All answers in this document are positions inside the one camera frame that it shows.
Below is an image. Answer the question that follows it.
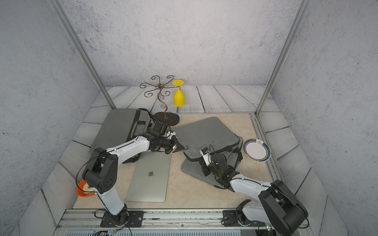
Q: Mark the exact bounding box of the white donut in bowl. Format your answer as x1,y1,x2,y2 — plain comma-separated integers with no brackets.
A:
83,183,93,192

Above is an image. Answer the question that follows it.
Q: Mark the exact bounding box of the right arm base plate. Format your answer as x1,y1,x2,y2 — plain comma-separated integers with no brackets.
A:
221,209,265,227

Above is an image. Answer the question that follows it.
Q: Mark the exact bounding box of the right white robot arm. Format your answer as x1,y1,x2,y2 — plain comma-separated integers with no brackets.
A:
199,148,309,236

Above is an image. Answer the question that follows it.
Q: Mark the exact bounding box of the front aluminium rail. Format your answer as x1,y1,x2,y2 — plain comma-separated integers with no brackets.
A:
53,207,314,236

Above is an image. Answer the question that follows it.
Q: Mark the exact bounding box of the orange bowl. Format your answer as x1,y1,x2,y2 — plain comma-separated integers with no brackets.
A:
76,180,95,197

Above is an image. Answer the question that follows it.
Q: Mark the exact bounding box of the grey zippered laptop bag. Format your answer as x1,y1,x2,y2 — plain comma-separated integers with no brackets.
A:
91,109,154,158

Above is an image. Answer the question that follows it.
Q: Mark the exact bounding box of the silver apple laptop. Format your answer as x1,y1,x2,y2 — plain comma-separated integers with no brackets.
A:
126,151,171,203

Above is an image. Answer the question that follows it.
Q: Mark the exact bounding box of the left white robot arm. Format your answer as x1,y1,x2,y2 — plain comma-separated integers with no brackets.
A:
81,122,185,221

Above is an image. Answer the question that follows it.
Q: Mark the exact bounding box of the aluminium frame post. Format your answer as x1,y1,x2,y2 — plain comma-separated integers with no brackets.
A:
48,0,116,110
255,0,311,117

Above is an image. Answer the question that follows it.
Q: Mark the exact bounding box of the left aluminium frame post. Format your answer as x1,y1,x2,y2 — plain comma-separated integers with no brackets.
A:
48,0,116,110

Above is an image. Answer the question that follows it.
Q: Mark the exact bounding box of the yellow plastic goblet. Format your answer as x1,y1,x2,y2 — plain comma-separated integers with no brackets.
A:
172,79,185,107

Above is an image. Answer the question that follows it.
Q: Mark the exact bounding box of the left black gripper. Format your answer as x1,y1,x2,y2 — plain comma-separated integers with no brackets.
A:
158,135,186,154

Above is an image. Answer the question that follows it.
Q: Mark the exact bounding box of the right aluminium frame post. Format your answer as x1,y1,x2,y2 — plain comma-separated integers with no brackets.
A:
255,0,311,117

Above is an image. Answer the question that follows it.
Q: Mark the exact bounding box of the copper wire jewelry stand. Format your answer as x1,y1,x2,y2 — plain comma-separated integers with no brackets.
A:
139,75,180,126

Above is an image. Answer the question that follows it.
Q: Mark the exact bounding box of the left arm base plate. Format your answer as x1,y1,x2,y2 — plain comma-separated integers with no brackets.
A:
100,210,144,228

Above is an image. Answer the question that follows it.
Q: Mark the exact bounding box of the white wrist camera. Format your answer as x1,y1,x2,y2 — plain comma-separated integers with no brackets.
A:
200,147,211,166

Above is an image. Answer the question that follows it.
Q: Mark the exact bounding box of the white plate green red rim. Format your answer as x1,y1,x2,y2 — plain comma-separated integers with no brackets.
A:
242,139,272,162

